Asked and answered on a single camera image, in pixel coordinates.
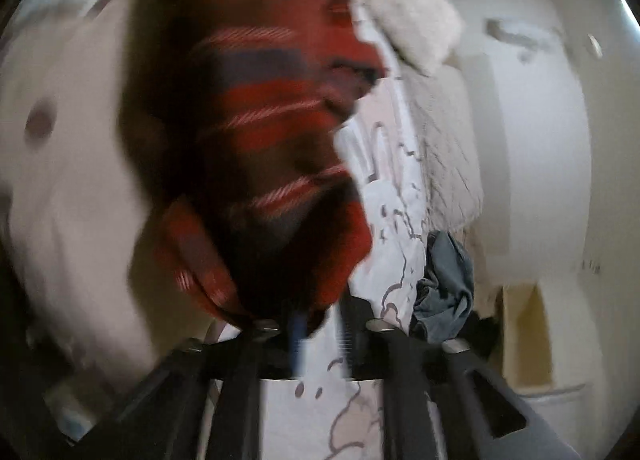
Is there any red plaid fringed scarf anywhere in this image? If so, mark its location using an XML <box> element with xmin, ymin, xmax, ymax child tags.
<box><xmin>119</xmin><ymin>0</ymin><xmax>390</xmax><ymax>337</ymax></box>

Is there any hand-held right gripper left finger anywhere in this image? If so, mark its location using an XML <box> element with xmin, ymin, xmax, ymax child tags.
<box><xmin>65</xmin><ymin>299</ymin><xmax>309</xmax><ymax>460</ymax></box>

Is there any white fluffy pillow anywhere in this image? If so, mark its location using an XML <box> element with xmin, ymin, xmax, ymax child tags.
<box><xmin>350</xmin><ymin>0</ymin><xmax>464</xmax><ymax>76</ymax></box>

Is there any cardboard box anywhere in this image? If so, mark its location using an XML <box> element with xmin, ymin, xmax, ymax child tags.
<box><xmin>492</xmin><ymin>282</ymin><xmax>557</xmax><ymax>392</ymax></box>

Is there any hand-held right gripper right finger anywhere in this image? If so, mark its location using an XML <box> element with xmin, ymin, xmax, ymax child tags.
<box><xmin>339</xmin><ymin>296</ymin><xmax>582</xmax><ymax>460</ymax></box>

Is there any white cartoon printed bed sheet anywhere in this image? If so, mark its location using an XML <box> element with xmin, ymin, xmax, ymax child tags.
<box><xmin>0</xmin><ymin>0</ymin><xmax>437</xmax><ymax>460</ymax></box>

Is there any grey-blue crumpled cloth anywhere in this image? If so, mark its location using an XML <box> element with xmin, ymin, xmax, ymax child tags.
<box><xmin>410</xmin><ymin>230</ymin><xmax>477</xmax><ymax>343</ymax></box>

